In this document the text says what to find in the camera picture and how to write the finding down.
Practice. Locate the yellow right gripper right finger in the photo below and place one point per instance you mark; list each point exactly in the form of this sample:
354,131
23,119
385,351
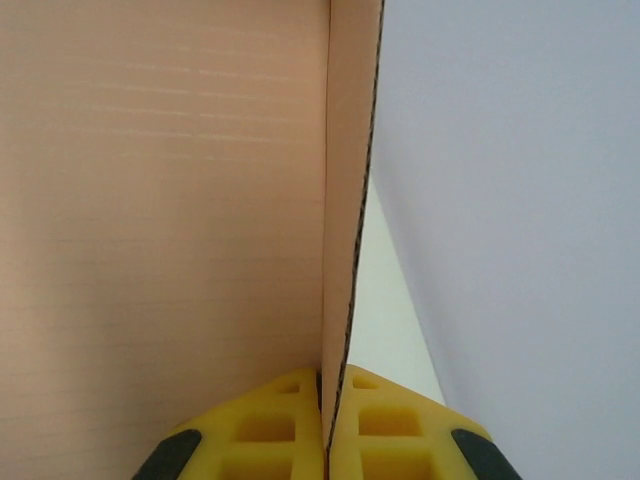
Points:
395,430

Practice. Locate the pink cardboard paper box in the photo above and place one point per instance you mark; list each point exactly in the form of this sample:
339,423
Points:
150,200

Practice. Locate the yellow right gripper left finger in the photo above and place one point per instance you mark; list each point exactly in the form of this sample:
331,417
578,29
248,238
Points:
260,430

